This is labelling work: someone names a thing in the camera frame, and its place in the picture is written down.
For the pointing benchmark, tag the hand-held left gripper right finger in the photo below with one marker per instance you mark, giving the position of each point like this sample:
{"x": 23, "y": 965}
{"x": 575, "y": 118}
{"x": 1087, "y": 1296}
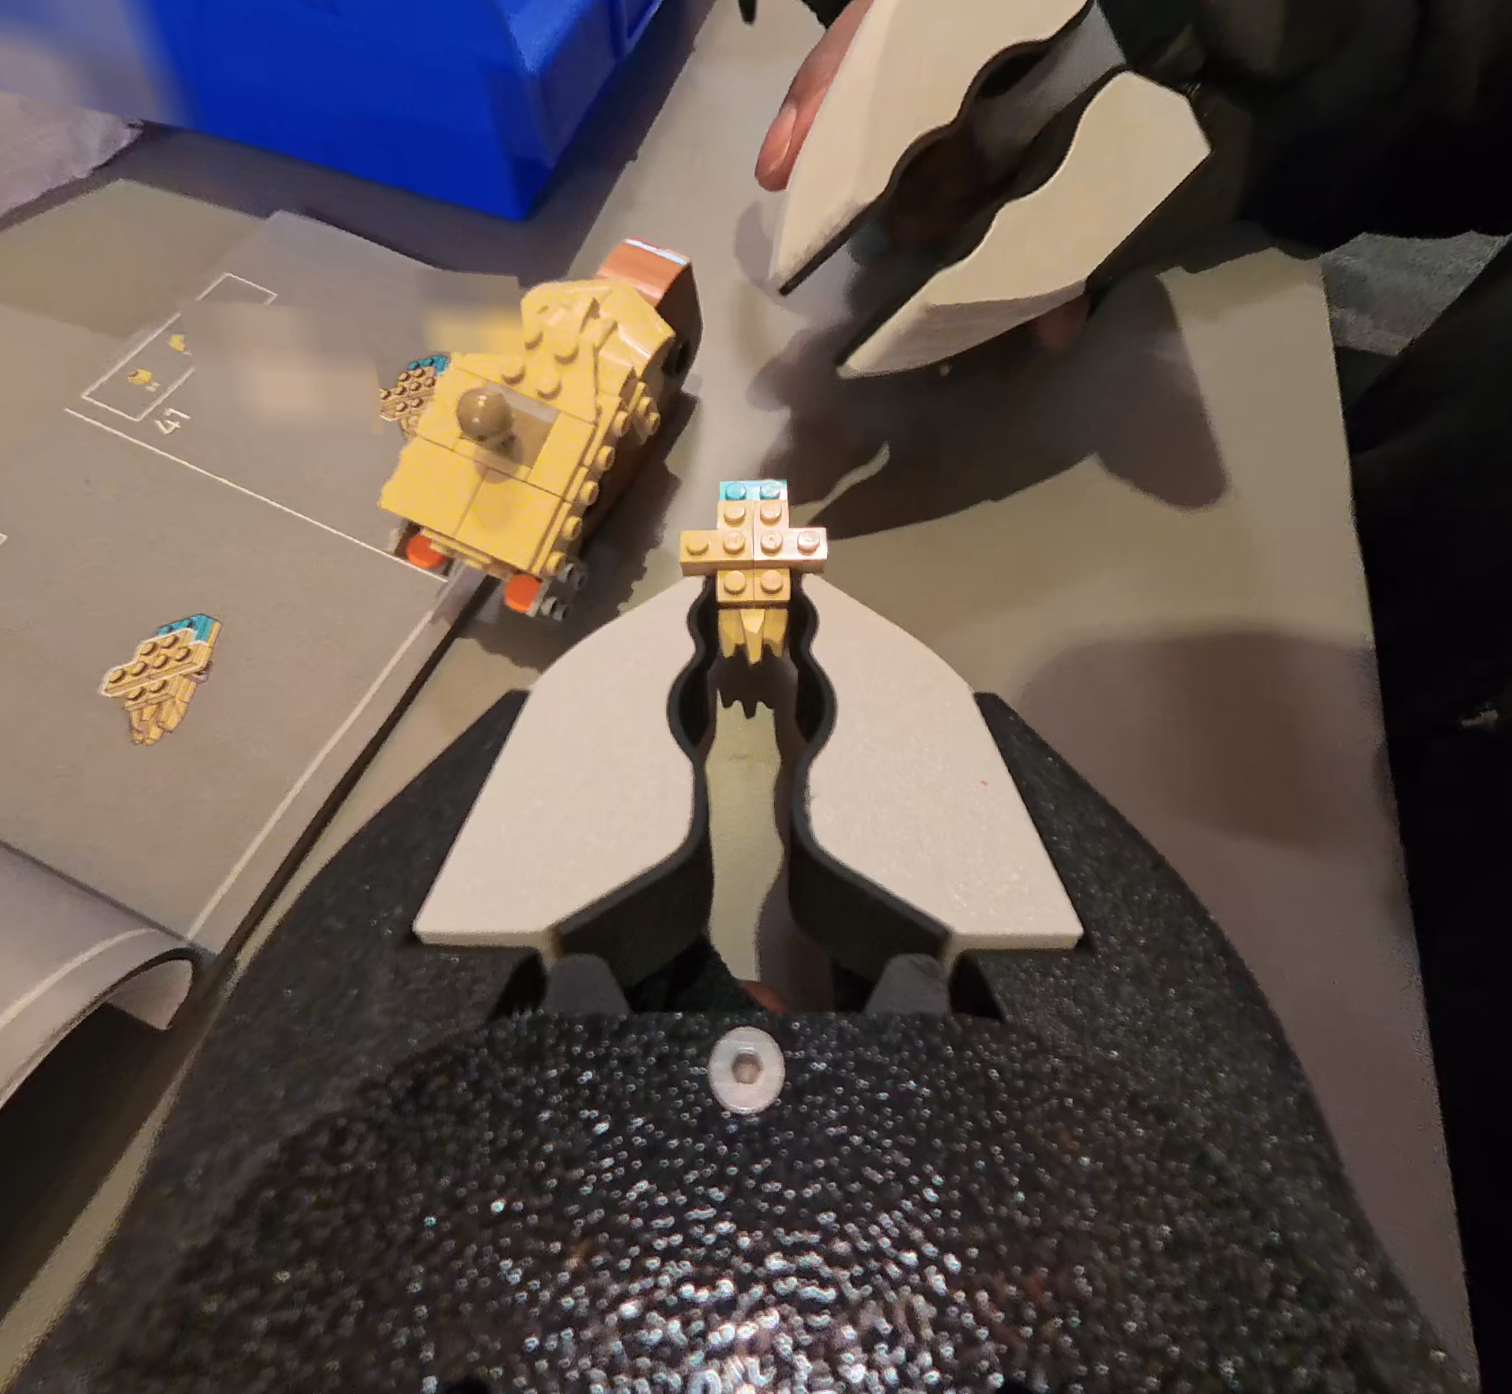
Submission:
{"x": 933, "y": 803}

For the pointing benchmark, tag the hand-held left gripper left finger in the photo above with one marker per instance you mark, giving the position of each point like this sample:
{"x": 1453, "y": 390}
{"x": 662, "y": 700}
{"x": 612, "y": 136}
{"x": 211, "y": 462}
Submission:
{"x": 567, "y": 803}

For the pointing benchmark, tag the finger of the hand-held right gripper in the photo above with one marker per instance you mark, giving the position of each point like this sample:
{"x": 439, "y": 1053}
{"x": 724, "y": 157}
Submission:
{"x": 933, "y": 81}
{"x": 1063, "y": 224}

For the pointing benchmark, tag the tan corner toy plate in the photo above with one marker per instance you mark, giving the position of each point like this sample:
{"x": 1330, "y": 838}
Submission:
{"x": 713, "y": 550}
{"x": 794, "y": 549}

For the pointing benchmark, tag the teal toy brick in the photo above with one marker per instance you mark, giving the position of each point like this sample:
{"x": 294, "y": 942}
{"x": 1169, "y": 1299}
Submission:
{"x": 757, "y": 489}

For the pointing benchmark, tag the person's right forearm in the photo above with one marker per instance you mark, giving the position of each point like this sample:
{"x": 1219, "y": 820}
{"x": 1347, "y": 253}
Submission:
{"x": 1359, "y": 59}

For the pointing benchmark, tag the light grey desk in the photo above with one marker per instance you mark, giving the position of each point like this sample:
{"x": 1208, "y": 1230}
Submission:
{"x": 1123, "y": 708}

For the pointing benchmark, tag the person's right hand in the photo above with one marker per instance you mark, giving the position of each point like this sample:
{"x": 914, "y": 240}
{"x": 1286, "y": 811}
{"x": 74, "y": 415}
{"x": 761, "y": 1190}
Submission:
{"x": 785, "y": 130}

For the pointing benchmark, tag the person's left hand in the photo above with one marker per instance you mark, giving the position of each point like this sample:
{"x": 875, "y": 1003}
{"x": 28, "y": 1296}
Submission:
{"x": 765, "y": 994}

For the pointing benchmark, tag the tan and brown brick model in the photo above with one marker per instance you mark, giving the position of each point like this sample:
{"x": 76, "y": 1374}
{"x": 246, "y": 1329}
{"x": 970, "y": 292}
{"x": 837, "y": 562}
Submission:
{"x": 532, "y": 436}

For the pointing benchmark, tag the grey building instruction booklet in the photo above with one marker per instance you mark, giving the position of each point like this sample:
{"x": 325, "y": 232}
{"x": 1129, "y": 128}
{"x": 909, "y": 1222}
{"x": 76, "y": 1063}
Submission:
{"x": 177, "y": 591}

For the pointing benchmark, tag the blue plastic bin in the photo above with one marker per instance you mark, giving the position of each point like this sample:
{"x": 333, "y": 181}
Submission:
{"x": 355, "y": 35}

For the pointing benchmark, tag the black bag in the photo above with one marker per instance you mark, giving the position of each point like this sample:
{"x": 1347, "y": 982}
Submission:
{"x": 1442, "y": 708}

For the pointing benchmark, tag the grey cloth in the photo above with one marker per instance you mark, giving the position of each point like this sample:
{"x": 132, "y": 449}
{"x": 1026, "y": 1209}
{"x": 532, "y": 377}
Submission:
{"x": 60, "y": 159}

